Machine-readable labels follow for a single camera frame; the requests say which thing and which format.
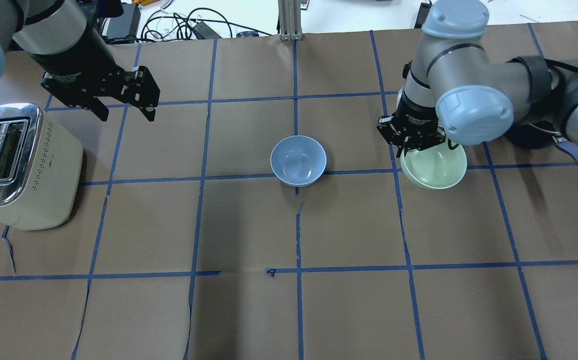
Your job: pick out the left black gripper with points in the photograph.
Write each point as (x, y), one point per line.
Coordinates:
(75, 55)

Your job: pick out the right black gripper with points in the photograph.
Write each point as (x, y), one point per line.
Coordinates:
(415, 114)

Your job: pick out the green bowl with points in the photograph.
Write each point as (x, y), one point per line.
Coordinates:
(437, 168)

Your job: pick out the blue bowl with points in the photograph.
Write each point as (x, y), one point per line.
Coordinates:
(298, 161)

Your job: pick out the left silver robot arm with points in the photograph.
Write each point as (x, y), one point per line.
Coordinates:
(43, 27)

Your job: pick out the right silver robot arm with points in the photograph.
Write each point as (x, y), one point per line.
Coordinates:
(453, 92)

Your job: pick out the black power brick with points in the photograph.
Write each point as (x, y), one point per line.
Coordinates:
(122, 29)

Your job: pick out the dark blue saucepan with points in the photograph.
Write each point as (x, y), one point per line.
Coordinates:
(541, 135)

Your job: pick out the cream toaster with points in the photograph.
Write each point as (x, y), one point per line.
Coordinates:
(40, 165)

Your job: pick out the black power adapter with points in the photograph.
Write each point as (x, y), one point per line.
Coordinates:
(422, 14)

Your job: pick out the aluminium frame post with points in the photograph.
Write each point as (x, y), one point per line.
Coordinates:
(290, 20)

